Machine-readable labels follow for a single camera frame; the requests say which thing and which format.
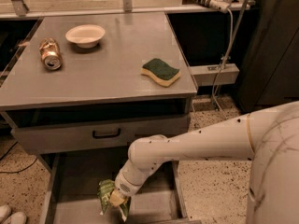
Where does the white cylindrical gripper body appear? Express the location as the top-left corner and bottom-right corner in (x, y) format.
(115, 171), (144, 196)

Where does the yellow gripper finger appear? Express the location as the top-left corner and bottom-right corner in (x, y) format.
(109, 189), (127, 206)

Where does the green jalapeno chip bag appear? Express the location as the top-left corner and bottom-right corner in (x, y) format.
(97, 179), (131, 221)

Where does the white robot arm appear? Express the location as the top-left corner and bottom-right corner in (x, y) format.
(115, 101), (299, 224)

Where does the open grey lower drawer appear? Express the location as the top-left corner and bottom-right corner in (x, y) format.
(40, 147), (201, 224)

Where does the closed grey upper drawer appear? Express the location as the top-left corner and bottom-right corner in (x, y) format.
(12, 115), (190, 154)

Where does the grey drawer cabinet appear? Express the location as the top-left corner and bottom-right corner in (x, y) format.
(0, 12), (198, 224)

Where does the white shoe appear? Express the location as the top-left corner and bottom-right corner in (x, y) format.
(2, 212), (27, 224)
(0, 204), (11, 224)

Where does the green and yellow sponge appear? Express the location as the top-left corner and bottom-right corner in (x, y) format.
(141, 58), (180, 88)

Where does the white paper bowl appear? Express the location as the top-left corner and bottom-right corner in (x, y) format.
(65, 24), (106, 49)

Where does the crushed gold soda can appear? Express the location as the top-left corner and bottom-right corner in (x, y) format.
(39, 37), (63, 70)

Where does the black drawer handle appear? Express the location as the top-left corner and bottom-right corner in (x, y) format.
(92, 128), (121, 139)

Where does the black floor cable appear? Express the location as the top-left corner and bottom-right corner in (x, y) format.
(0, 140), (38, 175)

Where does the grey wall bracket box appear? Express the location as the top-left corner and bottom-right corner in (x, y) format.
(190, 63), (239, 87)

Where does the white cable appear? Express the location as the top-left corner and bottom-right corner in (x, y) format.
(190, 7), (235, 133)

